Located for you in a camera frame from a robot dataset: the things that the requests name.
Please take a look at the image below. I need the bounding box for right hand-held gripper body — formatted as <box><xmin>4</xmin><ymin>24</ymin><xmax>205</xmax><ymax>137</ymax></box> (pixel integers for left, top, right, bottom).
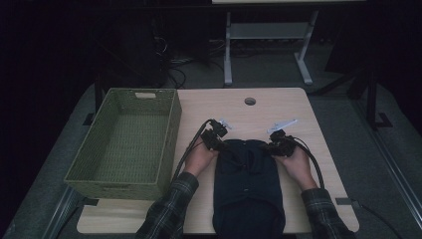
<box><xmin>266</xmin><ymin>119</ymin><xmax>299</xmax><ymax>158</ymax></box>

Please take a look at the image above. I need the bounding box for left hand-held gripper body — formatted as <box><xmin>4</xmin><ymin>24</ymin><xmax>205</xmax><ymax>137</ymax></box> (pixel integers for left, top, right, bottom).
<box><xmin>200</xmin><ymin>119</ymin><xmax>234</xmax><ymax>152</ymax></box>

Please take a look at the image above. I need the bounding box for green woven basket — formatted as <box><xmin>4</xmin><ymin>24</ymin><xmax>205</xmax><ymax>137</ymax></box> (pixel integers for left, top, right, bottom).
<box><xmin>64</xmin><ymin>87</ymin><xmax>183</xmax><ymax>201</ymax></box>

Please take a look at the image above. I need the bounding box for person's left hand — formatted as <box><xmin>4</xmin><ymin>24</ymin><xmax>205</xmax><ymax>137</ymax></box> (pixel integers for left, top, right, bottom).
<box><xmin>183</xmin><ymin>140</ymin><xmax>220</xmax><ymax>178</ymax></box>

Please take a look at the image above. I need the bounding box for right hand-held gripper black cable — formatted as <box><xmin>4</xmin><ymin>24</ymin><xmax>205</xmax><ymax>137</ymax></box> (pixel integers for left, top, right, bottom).
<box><xmin>292</xmin><ymin>135</ymin><xmax>325</xmax><ymax>190</ymax></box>

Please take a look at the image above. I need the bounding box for black metal stand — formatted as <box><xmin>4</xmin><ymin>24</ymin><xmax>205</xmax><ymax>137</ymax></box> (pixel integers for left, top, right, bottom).
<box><xmin>362</xmin><ymin>68</ymin><xmax>394</xmax><ymax>131</ymax></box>

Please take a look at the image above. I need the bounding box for navy shirt with white print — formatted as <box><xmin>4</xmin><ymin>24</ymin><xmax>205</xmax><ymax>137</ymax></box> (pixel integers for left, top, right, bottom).
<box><xmin>212</xmin><ymin>138</ymin><xmax>287</xmax><ymax>239</ymax></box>

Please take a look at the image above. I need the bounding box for white metal desk frame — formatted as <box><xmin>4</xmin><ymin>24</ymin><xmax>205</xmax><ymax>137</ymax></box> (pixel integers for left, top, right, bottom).
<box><xmin>223</xmin><ymin>9</ymin><xmax>319</xmax><ymax>87</ymax></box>

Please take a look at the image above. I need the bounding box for thin black cable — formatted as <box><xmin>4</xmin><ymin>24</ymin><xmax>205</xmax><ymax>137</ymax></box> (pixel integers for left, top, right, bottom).
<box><xmin>350</xmin><ymin>198</ymin><xmax>403</xmax><ymax>239</ymax></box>

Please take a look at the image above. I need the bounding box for tangle of floor cables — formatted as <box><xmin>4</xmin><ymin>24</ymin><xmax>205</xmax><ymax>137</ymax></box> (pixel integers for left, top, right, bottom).
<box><xmin>152</xmin><ymin>36</ymin><xmax>227</xmax><ymax>90</ymax></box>

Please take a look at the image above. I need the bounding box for metal floor rail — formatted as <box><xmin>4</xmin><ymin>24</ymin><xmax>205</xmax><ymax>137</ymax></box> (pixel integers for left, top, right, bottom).
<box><xmin>41</xmin><ymin>185</ymin><xmax>85</xmax><ymax>239</ymax></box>
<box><xmin>351</xmin><ymin>99</ymin><xmax>422</xmax><ymax>230</ymax></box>

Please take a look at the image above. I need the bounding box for person's right hand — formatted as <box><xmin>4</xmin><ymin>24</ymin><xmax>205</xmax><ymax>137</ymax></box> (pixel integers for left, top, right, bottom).
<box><xmin>274</xmin><ymin>146</ymin><xmax>318</xmax><ymax>192</ymax></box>

